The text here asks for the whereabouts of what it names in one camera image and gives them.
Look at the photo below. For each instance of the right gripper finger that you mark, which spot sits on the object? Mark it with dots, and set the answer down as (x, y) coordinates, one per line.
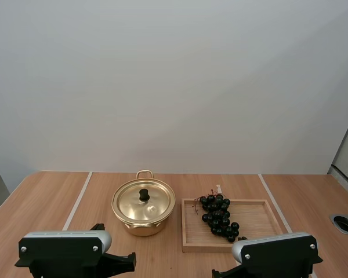
(230, 271)

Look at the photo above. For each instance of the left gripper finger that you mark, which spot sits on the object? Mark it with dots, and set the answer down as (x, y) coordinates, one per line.
(120, 263)

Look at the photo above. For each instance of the gold lid with black knob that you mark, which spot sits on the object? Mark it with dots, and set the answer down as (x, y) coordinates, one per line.
(132, 209)

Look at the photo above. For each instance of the shallow wooden tray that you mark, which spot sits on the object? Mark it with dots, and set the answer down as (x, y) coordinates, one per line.
(255, 220)

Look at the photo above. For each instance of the bunch of dark toy grapes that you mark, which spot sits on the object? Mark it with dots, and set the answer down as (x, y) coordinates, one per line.
(217, 216)

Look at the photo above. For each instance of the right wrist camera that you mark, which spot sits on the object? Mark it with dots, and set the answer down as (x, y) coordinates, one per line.
(278, 255)

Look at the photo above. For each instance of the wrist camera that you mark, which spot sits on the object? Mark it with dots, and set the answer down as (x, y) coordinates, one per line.
(61, 252)
(278, 255)

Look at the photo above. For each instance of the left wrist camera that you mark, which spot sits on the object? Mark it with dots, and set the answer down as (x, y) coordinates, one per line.
(61, 252)

